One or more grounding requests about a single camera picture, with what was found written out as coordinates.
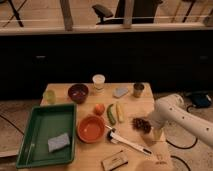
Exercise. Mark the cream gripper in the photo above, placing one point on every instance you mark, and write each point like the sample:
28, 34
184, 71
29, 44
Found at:
152, 137

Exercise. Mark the dark red grape bunch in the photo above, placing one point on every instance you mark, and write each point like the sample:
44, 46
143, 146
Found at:
141, 125

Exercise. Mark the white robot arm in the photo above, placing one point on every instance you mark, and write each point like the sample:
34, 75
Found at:
170, 108

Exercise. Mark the orange red bowl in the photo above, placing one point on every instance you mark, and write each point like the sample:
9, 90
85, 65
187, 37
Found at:
91, 129

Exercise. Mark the dark maroon bowl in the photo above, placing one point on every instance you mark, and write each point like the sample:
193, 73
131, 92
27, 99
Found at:
78, 93

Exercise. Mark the yellow corn cob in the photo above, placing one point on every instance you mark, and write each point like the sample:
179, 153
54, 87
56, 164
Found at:
119, 112

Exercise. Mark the small wooden block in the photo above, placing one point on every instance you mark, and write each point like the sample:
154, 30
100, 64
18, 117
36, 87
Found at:
114, 161

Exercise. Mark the green cucumber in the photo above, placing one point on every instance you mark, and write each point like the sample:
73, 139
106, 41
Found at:
110, 115

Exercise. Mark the metal cup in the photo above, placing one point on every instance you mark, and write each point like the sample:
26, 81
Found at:
138, 89

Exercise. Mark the dark blue floor object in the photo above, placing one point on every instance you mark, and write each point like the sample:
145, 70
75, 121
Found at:
201, 100

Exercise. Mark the grey blue sponge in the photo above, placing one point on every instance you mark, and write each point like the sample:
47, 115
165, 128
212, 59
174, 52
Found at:
120, 91

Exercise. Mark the orange tomato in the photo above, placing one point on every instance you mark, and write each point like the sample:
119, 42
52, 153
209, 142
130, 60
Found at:
99, 109

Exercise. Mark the white plastic cup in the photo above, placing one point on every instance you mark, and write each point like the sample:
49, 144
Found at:
98, 82

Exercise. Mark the grey sponge in tray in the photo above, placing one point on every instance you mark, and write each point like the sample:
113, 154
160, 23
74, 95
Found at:
58, 142

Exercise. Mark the green plastic tray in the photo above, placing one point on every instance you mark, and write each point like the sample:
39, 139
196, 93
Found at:
44, 123

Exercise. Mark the green translucent cup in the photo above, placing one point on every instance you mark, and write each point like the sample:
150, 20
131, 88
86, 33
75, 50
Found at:
49, 96

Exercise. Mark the black office chair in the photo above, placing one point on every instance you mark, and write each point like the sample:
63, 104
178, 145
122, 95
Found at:
139, 11

